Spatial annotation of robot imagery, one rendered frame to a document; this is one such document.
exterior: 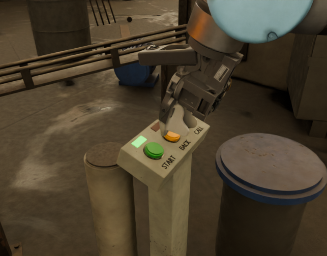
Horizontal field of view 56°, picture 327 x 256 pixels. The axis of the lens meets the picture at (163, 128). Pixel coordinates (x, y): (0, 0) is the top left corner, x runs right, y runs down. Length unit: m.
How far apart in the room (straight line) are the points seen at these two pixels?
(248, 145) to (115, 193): 0.45
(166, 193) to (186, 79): 0.32
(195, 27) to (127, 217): 0.57
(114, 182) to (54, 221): 0.66
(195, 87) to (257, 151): 0.54
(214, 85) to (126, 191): 0.42
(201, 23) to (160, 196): 0.44
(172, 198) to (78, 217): 0.71
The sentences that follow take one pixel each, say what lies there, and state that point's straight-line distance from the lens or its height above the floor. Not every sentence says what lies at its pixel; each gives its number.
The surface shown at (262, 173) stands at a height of 0.43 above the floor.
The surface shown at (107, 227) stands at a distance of 0.88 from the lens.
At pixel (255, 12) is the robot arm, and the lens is 0.30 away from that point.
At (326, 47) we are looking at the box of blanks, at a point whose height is 0.54.
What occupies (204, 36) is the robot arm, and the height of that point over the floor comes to 0.86.
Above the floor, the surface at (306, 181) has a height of 0.43.
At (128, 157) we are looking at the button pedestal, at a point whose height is 0.60.
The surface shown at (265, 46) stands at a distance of 2.57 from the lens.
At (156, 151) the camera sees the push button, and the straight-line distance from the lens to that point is 0.63.
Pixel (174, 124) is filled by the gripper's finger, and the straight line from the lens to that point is 0.55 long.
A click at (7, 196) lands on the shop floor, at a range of 1.59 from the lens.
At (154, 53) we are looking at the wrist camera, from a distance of 0.52.
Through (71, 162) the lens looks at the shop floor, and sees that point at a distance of 1.69.
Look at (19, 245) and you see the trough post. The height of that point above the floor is 0.01.
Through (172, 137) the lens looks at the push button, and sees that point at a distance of 0.68.
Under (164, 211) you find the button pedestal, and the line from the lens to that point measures 0.77.
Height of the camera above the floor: 0.96
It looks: 30 degrees down
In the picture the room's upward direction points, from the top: straight up
